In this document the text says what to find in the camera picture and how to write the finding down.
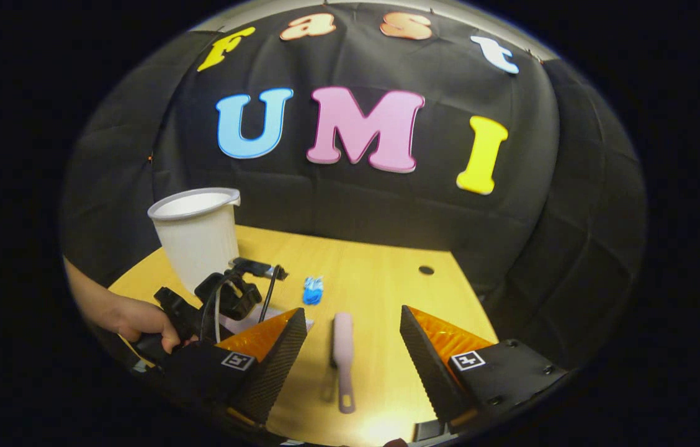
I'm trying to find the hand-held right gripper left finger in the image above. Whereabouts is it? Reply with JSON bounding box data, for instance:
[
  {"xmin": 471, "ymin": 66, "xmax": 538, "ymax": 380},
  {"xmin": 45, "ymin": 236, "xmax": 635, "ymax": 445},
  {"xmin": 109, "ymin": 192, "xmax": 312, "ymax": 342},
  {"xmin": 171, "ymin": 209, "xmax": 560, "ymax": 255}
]
[{"xmin": 161, "ymin": 307, "xmax": 309, "ymax": 429}]

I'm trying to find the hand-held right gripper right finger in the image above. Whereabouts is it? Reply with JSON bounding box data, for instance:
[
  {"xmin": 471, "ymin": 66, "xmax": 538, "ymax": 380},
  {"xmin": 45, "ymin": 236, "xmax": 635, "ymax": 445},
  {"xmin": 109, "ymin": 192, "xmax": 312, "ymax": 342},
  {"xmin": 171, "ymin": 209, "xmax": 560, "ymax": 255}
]
[{"xmin": 399, "ymin": 304, "xmax": 568, "ymax": 435}]

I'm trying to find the pink dustpan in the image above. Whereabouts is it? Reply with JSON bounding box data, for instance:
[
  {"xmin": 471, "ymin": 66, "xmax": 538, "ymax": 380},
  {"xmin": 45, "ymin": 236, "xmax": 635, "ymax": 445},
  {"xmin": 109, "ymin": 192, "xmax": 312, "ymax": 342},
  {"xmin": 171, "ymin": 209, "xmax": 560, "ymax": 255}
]
[{"xmin": 221, "ymin": 305, "xmax": 315, "ymax": 336}]

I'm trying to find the white plastic garbage bin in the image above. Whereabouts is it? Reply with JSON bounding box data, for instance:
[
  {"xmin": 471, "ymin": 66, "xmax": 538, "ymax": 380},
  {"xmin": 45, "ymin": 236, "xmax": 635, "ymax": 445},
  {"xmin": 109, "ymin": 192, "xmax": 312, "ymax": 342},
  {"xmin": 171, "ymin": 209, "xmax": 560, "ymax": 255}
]
[{"xmin": 147, "ymin": 187, "xmax": 242, "ymax": 296}]

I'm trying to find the small pink broom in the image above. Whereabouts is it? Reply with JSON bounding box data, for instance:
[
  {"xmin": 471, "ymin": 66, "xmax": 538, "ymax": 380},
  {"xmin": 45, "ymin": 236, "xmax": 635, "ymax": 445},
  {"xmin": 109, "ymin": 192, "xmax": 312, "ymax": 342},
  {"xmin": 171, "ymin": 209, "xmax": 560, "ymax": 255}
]
[{"xmin": 331, "ymin": 312, "xmax": 357, "ymax": 415}]

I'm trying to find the blue paper scrap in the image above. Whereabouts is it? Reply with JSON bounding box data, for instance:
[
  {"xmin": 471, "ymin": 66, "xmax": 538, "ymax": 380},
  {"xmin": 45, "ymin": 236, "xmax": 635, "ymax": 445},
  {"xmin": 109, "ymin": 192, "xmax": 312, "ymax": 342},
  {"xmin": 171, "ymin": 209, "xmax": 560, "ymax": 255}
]
[{"xmin": 302, "ymin": 275, "xmax": 325, "ymax": 306}]

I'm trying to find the wooden desktop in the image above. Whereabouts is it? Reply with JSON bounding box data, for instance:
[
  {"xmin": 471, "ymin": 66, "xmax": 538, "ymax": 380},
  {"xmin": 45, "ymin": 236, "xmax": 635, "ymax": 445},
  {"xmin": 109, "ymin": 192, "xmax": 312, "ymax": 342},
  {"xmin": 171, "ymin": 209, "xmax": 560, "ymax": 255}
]
[{"xmin": 107, "ymin": 225, "xmax": 500, "ymax": 446}]

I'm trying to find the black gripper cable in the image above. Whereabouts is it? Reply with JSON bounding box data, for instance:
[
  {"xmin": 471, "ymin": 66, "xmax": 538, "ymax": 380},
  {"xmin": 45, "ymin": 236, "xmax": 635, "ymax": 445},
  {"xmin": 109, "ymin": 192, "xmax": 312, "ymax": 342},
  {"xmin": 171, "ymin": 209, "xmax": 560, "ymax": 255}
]
[{"xmin": 259, "ymin": 267, "xmax": 284, "ymax": 324}]

